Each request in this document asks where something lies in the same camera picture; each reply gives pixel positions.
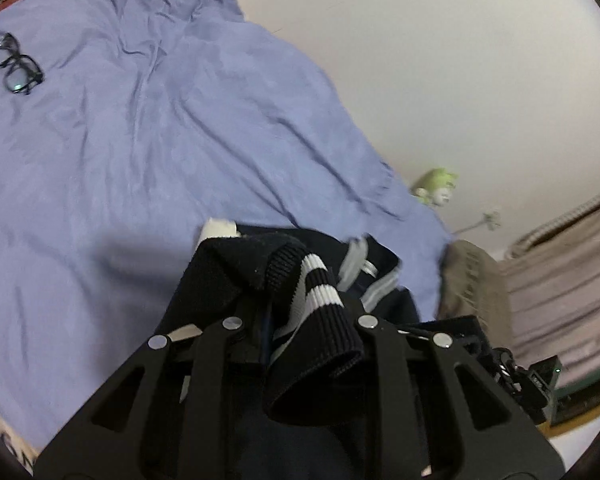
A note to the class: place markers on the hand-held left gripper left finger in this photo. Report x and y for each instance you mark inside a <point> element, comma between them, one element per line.
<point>220,340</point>

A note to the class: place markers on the blue bed sheet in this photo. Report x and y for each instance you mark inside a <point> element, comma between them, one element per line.
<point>130,160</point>

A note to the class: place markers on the olive printed shirt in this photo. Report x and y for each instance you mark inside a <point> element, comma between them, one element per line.
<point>475,290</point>

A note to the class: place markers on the pale pink curtain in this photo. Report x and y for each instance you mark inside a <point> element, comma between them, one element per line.
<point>565,300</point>

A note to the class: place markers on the black eyeglasses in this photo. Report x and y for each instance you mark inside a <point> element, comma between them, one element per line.
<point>15,82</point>

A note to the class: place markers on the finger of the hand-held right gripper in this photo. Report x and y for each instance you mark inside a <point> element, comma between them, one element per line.
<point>455,327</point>

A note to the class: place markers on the floral printed quilt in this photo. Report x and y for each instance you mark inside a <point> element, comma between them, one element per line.
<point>15,450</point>

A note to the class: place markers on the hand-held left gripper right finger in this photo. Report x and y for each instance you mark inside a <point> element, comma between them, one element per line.
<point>380,340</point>

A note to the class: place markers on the navy and cream varsity jacket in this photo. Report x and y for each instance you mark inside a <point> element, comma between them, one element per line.
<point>310,360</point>

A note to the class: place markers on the white wall socket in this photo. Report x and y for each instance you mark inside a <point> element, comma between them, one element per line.
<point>491,220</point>

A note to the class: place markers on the green plush toy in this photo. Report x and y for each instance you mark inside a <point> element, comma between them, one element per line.
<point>435,187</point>

